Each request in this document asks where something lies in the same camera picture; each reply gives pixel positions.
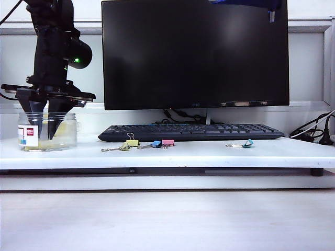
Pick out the black looped cable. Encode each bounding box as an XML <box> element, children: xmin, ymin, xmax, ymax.
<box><xmin>289</xmin><ymin>111</ymin><xmax>335</xmax><ymax>143</ymax></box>

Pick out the white cable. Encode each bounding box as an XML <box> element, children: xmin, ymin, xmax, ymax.
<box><xmin>289</xmin><ymin>109</ymin><xmax>335</xmax><ymax>139</ymax></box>

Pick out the grey partition frame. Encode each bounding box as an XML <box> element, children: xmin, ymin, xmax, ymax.
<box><xmin>0</xmin><ymin>16</ymin><xmax>335</xmax><ymax>113</ymax></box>

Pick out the black power plug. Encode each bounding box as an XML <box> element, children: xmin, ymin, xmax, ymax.
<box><xmin>318</xmin><ymin>113</ymin><xmax>334</xmax><ymax>146</ymax></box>

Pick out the white raised desk board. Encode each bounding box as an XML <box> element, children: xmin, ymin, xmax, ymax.
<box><xmin>0</xmin><ymin>134</ymin><xmax>335</xmax><ymax>170</ymax></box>

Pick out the black computer monitor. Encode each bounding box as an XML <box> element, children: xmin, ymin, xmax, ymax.
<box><xmin>101</xmin><ymin>0</ymin><xmax>291</xmax><ymax>111</ymax></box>

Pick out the black computer keyboard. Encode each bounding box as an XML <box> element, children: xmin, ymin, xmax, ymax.
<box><xmin>97</xmin><ymin>123</ymin><xmax>285</xmax><ymax>143</ymax></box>

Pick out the blue binder clip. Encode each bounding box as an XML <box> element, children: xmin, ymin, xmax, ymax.
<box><xmin>137</xmin><ymin>140</ymin><xmax>162</xmax><ymax>151</ymax></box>

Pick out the teal binder clip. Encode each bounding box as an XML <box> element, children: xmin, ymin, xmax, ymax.
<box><xmin>225</xmin><ymin>139</ymin><xmax>255</xmax><ymax>149</ymax></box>

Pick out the round transparent plastic box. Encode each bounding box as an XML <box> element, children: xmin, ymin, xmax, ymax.
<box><xmin>17</xmin><ymin>112</ymin><xmax>77</xmax><ymax>153</ymax></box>

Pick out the black monitor cable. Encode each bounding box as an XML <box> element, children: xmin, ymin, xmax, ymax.
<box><xmin>163</xmin><ymin>109</ymin><xmax>207</xmax><ymax>124</ymax></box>

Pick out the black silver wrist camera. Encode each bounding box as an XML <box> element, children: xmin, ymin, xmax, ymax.
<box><xmin>68</xmin><ymin>91</ymin><xmax>96</xmax><ymax>108</ymax></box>

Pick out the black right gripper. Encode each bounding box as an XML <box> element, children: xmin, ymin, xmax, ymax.
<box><xmin>208</xmin><ymin>0</ymin><xmax>282</xmax><ymax>24</ymax></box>

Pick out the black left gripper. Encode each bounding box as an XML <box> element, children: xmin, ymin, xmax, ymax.
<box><xmin>1</xmin><ymin>75</ymin><xmax>96</xmax><ymax>141</ymax></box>

